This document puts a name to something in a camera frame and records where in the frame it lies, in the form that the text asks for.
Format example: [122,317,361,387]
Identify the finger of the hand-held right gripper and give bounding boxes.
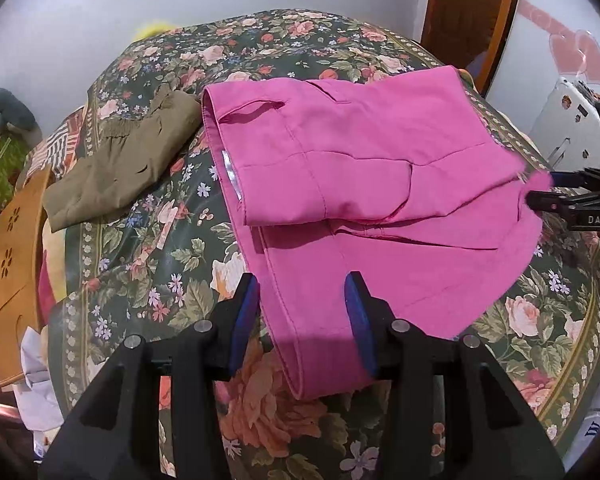
[525,187,583,214]
[547,168,600,192]

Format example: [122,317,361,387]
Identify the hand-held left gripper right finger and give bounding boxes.
[343,270,566,480]

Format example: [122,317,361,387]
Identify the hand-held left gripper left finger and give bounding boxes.
[39,272,261,480]

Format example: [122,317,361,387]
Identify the pink pants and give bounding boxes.
[200,64,553,401]

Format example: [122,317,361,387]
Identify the floral blanket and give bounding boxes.
[40,8,600,480]

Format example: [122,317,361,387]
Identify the pink heart decal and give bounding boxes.
[517,0,600,87]

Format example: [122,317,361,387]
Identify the wooden door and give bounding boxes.
[420,0,523,96]

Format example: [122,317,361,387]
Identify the white printed cloth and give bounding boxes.
[560,365,600,466]

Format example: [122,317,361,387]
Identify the wooden lap desk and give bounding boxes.
[0,165,53,388]

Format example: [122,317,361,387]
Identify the striped patchwork cloth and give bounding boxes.
[17,107,101,191]

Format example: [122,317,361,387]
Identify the grey cloth bundle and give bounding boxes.
[0,87,43,146]

